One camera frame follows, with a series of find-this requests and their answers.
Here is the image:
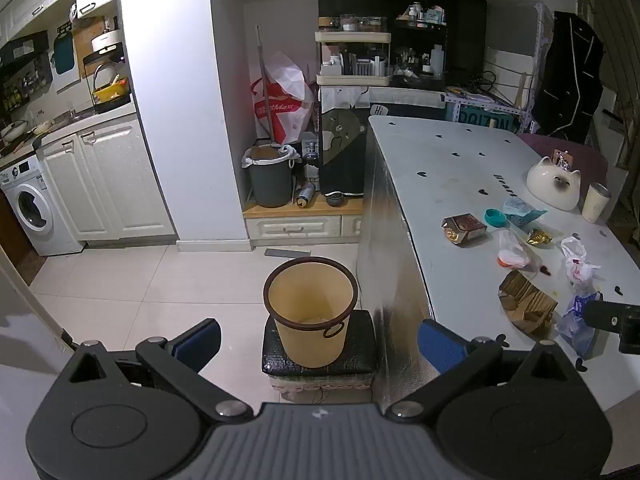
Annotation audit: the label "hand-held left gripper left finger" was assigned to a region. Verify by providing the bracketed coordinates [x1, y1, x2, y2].
[60, 318, 253, 423]

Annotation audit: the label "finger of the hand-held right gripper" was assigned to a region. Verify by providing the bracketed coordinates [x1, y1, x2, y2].
[582, 300, 640, 356]

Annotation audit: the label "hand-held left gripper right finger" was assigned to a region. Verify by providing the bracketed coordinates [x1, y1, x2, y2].
[385, 319, 583, 421]

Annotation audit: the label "blue white plastic wrapper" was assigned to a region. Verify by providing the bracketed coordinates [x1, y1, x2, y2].
[557, 291, 604, 359]

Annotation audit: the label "white plastic bag red print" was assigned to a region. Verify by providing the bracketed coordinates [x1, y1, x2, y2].
[560, 236, 602, 295]

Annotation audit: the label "brown paper bag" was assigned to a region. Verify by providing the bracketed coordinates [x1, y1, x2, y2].
[498, 270, 560, 339]

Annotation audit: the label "clear plastic bag orange scraps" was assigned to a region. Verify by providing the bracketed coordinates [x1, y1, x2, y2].
[495, 229, 544, 274]

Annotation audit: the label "beige trash bin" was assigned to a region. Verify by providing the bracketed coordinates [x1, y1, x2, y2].
[263, 256, 359, 368]

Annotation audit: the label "brown snack wrapper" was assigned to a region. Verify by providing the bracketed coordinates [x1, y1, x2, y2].
[441, 213, 488, 247]

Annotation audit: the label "light blue plastic wrapper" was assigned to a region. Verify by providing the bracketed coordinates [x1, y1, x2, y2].
[502, 197, 549, 229]

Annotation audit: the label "black padded stool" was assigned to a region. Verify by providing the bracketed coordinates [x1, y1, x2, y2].
[261, 309, 377, 391]

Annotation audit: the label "beige tumbler cup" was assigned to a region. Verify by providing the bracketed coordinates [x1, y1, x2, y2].
[580, 182, 612, 225]

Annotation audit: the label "grey flat strip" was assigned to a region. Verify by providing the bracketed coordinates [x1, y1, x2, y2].
[263, 247, 311, 260]

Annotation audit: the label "white cat-shaped ceramic holder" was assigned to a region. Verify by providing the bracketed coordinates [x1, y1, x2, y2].
[526, 156, 581, 211]

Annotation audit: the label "cream drawer unit wooden top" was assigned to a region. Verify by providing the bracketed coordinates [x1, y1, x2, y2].
[243, 199, 364, 249]

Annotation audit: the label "maroon chair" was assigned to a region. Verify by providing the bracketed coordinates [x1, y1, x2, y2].
[517, 133, 609, 187]

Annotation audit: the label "grey bin white liner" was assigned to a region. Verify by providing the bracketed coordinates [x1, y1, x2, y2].
[241, 143, 302, 209]

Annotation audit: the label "white lower kitchen cabinets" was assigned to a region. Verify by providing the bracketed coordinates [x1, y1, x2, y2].
[34, 112, 177, 242]

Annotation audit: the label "dark glass bottle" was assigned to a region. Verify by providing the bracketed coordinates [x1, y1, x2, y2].
[302, 141, 321, 191]

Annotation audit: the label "black cabinet bear print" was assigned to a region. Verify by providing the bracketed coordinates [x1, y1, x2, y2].
[318, 85, 368, 197]

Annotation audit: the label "white washing machine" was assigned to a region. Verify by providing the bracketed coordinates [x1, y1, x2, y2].
[0, 154, 86, 257]

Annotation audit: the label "teal letter sign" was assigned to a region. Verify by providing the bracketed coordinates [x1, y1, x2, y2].
[458, 107, 522, 134]

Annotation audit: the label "black jacket white trim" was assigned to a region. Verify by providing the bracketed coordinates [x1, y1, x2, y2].
[530, 10, 605, 144]

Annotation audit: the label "red white shopping bag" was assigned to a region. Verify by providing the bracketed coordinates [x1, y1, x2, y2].
[250, 51, 315, 145]

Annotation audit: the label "yellow pot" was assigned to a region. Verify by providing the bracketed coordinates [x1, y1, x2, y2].
[91, 62, 132, 112]

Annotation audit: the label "cream two-tier organiser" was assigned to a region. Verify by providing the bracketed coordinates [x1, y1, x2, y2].
[314, 31, 392, 86]

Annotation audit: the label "black cosmetics rack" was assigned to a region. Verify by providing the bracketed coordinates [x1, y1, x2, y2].
[391, 2, 449, 81]

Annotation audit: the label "white kitchen appliance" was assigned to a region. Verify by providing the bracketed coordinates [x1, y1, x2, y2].
[90, 28, 126, 54]

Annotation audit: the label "teal cutting board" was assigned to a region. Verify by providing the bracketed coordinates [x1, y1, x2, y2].
[52, 32, 77, 77]

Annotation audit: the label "wooden broom handle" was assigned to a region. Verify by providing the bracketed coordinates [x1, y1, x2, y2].
[256, 25, 277, 147]

